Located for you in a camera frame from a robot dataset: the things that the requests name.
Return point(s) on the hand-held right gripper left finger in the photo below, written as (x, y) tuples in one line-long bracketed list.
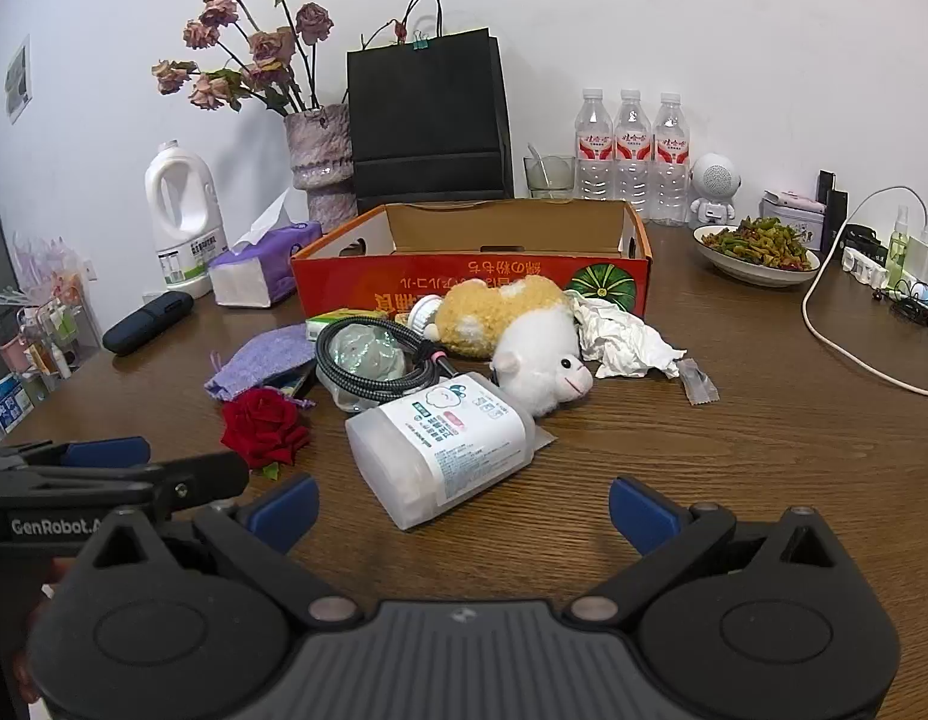
[(284, 510)]

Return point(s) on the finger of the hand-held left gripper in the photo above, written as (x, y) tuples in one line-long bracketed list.
[(209, 476), (107, 452)]

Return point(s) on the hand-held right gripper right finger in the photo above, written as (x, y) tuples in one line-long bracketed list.
[(644, 514)]

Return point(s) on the red fabric rose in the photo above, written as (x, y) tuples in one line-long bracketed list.
[(265, 427)]

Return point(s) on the purple knitted pouch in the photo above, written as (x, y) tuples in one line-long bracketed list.
[(265, 360)]

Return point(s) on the long clear plastic sachet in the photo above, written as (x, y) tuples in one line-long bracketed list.
[(696, 384)]

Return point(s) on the white wet wipes pack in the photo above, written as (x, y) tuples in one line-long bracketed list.
[(441, 457)]

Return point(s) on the iridescent plastic wrap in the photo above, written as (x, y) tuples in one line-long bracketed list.
[(366, 360)]

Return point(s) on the white tissue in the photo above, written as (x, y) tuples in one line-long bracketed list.
[(621, 341)]

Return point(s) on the yellow and white plush toy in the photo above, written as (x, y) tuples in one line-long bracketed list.
[(539, 360)]

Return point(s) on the green tissue packet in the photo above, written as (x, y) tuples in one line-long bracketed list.
[(336, 321)]

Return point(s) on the red cardboard box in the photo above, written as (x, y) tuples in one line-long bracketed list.
[(404, 277)]

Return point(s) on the person's left hand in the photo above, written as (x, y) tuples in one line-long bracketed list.
[(44, 586)]

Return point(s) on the dark glasses case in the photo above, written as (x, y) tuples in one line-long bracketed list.
[(145, 322)]

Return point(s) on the clear cosmetics organiser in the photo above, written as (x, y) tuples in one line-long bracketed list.
[(36, 330)]

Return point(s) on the purple tissue box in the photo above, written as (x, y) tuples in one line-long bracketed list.
[(261, 266)]

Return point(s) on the white detergent jug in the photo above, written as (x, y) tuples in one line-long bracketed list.
[(207, 199)]

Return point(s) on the white dish of green vegetables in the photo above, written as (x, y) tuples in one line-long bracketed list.
[(756, 244)]

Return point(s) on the pink and white tin box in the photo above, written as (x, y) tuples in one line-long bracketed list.
[(797, 223)]

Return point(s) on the white power strip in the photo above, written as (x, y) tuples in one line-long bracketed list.
[(865, 268)]

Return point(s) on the mottled purple ceramic vase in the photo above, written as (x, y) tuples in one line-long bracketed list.
[(321, 157)]

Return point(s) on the white robot figure speaker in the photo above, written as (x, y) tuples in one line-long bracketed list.
[(715, 180)]

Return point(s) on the glass cup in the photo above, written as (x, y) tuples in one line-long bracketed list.
[(554, 178)]

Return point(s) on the tall black tube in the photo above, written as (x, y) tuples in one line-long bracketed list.
[(837, 217)]

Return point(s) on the black power adapter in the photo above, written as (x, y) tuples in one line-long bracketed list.
[(865, 236)]

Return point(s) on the clear water bottle red label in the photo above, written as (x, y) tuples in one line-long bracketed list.
[(632, 154), (593, 150), (671, 157)]

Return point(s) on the clear spoon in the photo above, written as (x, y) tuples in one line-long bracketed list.
[(537, 161)]

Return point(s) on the green spray bottle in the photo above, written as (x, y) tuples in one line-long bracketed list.
[(898, 247)]

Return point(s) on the white charger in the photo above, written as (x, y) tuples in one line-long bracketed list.
[(921, 259)]

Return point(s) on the short black tube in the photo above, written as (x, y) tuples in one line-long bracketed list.
[(826, 184)]

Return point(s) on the black paper bag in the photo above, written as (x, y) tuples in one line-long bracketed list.
[(426, 105)]

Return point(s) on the dried pink rose bouquet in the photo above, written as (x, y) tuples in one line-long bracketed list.
[(272, 46)]

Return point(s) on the teal binder clip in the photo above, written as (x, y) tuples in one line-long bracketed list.
[(421, 43)]

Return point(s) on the red-tipped dry twig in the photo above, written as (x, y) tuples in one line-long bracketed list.
[(398, 31)]

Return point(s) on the wall photo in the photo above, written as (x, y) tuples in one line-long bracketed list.
[(17, 82)]

